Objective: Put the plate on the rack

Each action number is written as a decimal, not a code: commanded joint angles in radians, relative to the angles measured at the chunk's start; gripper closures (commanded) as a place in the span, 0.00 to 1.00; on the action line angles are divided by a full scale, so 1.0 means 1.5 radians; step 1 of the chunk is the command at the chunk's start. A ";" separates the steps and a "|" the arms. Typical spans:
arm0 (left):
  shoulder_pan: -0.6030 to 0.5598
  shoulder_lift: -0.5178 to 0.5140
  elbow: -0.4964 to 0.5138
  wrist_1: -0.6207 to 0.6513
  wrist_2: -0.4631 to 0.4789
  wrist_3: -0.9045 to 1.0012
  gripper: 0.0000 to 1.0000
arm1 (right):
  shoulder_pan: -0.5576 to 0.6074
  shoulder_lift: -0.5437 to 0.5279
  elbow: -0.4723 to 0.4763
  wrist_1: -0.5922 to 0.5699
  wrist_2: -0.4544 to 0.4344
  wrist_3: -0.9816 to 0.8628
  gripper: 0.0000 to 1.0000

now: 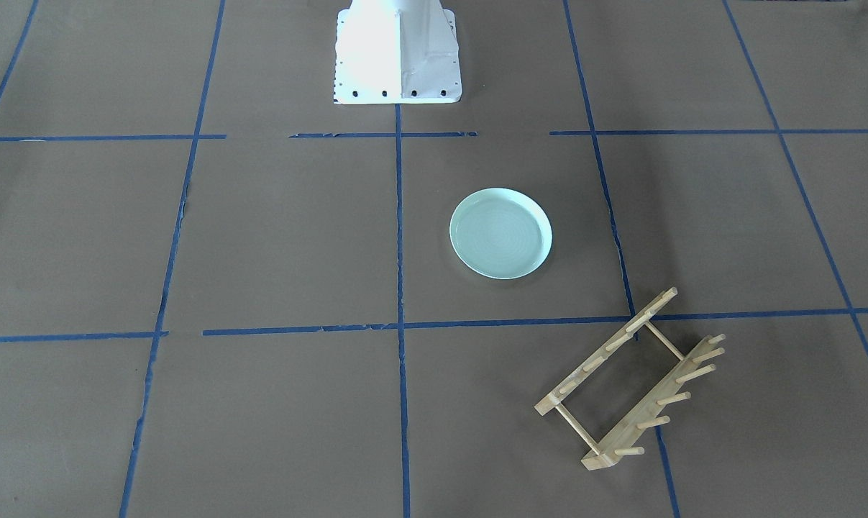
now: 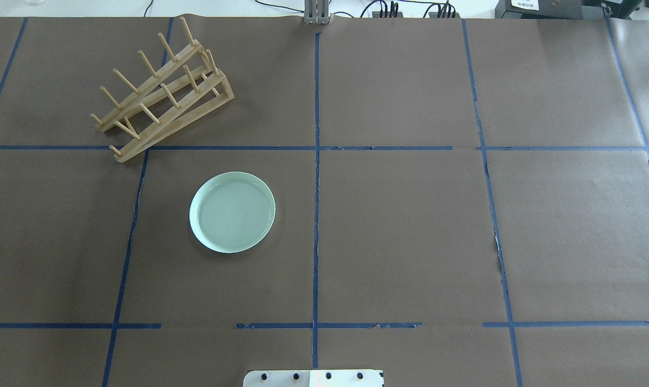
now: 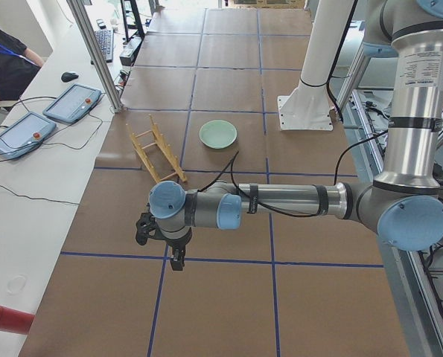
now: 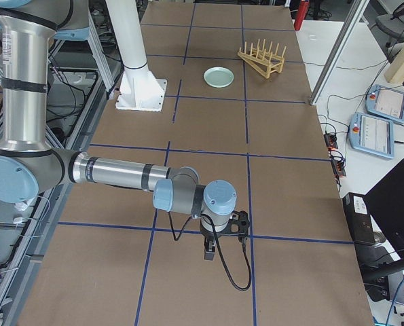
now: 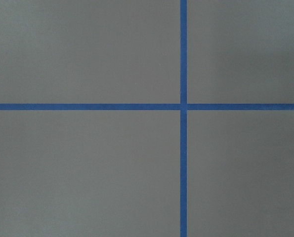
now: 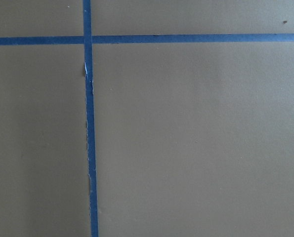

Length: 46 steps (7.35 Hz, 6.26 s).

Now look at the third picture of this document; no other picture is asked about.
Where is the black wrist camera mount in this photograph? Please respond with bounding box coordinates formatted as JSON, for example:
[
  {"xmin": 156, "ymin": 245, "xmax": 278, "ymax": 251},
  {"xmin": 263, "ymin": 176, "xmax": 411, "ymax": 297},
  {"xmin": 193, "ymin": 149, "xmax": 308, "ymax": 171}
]
[{"xmin": 136, "ymin": 212, "xmax": 158, "ymax": 245}]

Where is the black keyboard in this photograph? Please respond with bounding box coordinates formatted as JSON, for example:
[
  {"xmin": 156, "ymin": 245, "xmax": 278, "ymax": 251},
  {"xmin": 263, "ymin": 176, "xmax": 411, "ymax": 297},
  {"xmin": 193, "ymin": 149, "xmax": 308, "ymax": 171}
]
[{"xmin": 94, "ymin": 29, "xmax": 114, "ymax": 62}]

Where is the far blue teach pendant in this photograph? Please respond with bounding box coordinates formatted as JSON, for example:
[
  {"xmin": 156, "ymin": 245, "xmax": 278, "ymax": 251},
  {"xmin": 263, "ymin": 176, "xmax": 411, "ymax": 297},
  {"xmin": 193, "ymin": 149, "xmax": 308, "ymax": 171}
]
[{"xmin": 42, "ymin": 83, "xmax": 102, "ymax": 124}]

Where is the green ceramic plate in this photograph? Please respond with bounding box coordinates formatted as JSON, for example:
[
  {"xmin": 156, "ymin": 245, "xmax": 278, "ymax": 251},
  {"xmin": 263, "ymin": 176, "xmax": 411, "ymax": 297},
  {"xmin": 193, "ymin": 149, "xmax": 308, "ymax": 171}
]
[{"xmin": 199, "ymin": 120, "xmax": 238, "ymax": 149}]

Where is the red cylinder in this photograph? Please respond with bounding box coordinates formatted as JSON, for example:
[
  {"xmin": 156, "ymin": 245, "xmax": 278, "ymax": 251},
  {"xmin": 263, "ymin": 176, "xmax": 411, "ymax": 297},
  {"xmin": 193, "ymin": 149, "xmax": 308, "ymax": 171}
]
[{"xmin": 0, "ymin": 306, "xmax": 34, "ymax": 335}]

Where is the black pendant cable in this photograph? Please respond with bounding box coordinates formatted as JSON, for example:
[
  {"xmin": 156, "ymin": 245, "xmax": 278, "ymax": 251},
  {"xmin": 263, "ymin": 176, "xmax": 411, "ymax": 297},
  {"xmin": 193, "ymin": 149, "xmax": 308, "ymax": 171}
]
[{"xmin": 0, "ymin": 95, "xmax": 103, "ymax": 205}]

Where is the person in black shirt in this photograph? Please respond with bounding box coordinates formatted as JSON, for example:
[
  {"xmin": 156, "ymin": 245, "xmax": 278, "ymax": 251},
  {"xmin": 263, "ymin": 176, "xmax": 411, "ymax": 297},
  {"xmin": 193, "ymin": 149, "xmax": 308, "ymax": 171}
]
[{"xmin": 0, "ymin": 29, "xmax": 45, "ymax": 102}]

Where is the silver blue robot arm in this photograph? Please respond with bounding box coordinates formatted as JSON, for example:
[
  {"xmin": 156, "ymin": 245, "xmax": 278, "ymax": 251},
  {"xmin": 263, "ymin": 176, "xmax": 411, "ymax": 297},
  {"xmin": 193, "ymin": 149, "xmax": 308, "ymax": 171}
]
[{"xmin": 136, "ymin": 1, "xmax": 443, "ymax": 271}]

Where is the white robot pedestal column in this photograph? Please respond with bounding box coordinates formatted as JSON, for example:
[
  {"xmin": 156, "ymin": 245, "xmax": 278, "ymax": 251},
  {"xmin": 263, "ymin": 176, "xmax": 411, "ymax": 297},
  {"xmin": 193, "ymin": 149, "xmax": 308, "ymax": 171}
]
[{"xmin": 277, "ymin": 0, "xmax": 357, "ymax": 131}]

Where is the black computer mouse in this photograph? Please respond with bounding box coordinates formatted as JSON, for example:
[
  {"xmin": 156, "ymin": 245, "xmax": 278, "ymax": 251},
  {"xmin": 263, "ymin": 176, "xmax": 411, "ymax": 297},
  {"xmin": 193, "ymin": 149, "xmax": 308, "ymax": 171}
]
[{"xmin": 60, "ymin": 71, "xmax": 79, "ymax": 83}]

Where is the aluminium frame post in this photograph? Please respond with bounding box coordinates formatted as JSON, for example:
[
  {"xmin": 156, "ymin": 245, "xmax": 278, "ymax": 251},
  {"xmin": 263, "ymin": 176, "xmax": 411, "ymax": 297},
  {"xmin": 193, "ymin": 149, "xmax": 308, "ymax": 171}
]
[{"xmin": 67, "ymin": 0, "xmax": 124, "ymax": 113}]

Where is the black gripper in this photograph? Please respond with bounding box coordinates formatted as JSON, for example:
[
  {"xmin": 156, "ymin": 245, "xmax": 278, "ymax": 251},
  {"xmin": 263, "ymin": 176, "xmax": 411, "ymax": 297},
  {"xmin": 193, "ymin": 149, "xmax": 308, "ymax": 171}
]
[{"xmin": 167, "ymin": 229, "xmax": 192, "ymax": 271}]

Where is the wooden dish rack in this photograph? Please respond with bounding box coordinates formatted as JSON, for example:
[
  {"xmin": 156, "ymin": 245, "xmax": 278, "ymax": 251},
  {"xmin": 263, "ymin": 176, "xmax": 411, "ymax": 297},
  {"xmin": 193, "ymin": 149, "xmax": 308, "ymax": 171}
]
[{"xmin": 125, "ymin": 115, "xmax": 188, "ymax": 184}]

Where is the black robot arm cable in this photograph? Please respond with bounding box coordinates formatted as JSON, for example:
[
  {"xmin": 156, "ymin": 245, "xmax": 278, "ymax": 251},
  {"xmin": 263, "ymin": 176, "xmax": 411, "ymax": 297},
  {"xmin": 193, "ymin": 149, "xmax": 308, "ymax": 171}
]
[{"xmin": 198, "ymin": 128, "xmax": 389, "ymax": 219}]

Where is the blue teach pendant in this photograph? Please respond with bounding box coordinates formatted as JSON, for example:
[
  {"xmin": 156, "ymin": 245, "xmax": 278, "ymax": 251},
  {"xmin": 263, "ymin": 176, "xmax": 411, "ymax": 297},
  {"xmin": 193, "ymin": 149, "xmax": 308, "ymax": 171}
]
[
  {"xmin": 0, "ymin": 112, "xmax": 57, "ymax": 160},
  {"xmin": 42, "ymin": 83, "xmax": 102, "ymax": 124}
]

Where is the aluminium frame rail right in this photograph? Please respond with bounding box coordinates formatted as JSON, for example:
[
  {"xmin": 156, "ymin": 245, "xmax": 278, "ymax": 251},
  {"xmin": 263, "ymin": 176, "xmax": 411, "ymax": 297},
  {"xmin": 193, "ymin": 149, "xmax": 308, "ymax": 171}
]
[{"xmin": 345, "ymin": 89, "xmax": 443, "ymax": 356}]

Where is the near blue teach pendant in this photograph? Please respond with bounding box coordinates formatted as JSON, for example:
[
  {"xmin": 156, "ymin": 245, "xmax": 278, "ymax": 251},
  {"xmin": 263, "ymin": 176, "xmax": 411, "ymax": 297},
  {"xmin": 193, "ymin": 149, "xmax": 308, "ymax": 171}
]
[{"xmin": 0, "ymin": 112, "xmax": 57, "ymax": 160}]

